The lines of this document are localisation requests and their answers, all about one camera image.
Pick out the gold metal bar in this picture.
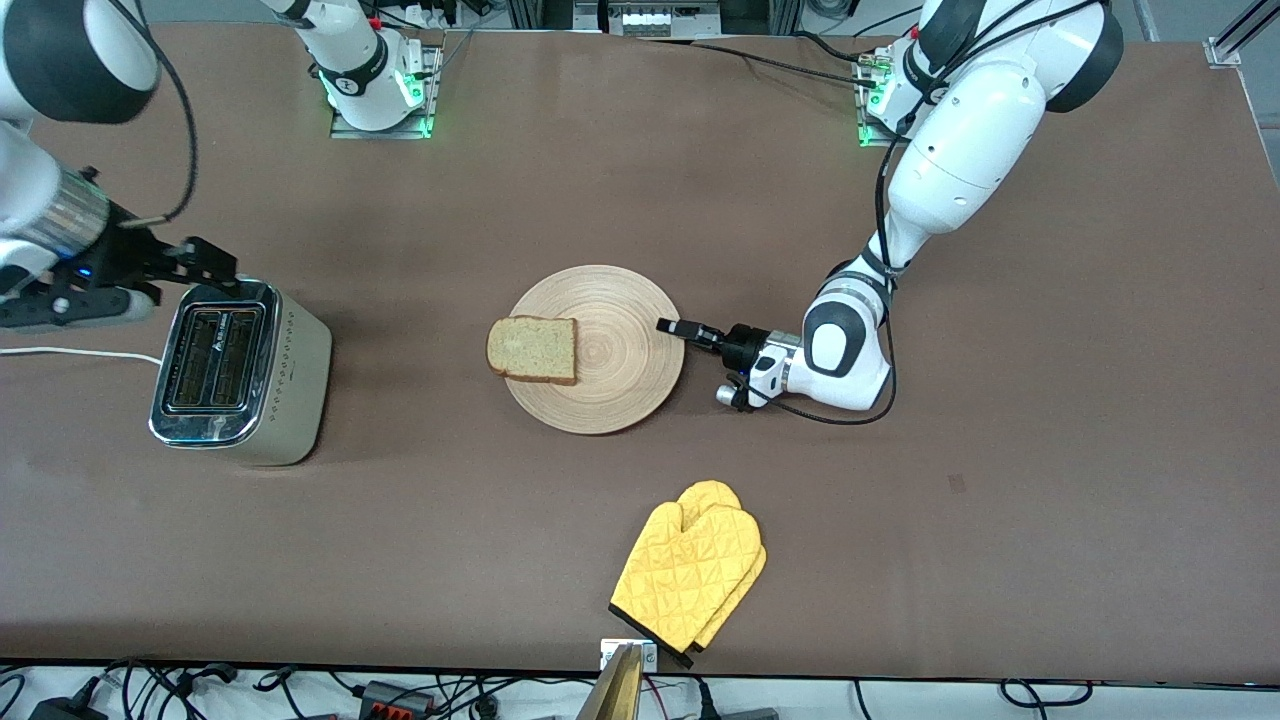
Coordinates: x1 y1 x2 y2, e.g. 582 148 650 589
575 643 643 720

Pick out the small silver mounting bracket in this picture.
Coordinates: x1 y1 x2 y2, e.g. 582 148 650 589
599 639 659 672

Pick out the black tangled cable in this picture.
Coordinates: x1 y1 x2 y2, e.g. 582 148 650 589
100 657 246 720

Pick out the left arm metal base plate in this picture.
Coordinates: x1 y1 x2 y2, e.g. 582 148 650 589
856 60 906 150

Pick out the black power adapter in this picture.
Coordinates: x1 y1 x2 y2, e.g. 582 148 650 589
28 697 109 720

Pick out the long black table cable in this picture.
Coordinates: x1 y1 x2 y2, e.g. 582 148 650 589
690 40 881 86

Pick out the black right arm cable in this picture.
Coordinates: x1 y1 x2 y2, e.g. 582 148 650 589
110 0 199 229

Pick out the black looped cable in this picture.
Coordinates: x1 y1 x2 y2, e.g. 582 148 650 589
1000 679 1096 707

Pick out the aluminium frame rail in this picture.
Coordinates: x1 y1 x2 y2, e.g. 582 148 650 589
505 0 801 36

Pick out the white terminal block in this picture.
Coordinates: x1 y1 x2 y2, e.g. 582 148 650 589
608 0 723 37

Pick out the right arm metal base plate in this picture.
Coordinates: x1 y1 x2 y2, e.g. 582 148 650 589
330 40 441 140

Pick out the white toaster power cord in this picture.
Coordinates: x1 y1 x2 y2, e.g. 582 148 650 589
0 346 164 367

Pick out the short black table cable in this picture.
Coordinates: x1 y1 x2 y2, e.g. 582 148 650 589
795 30 876 63

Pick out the silver two-slot toaster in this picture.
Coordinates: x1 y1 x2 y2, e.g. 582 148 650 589
148 277 334 468

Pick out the yellow quilted oven mitt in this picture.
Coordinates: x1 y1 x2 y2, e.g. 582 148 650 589
609 480 753 656
690 506 769 670

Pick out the round wooden plate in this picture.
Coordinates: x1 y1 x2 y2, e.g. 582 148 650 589
503 264 687 436

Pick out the brown bread slice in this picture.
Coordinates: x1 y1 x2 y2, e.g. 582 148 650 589
486 315 579 386

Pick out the black and red connector box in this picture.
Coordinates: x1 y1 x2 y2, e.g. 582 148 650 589
358 681 438 717

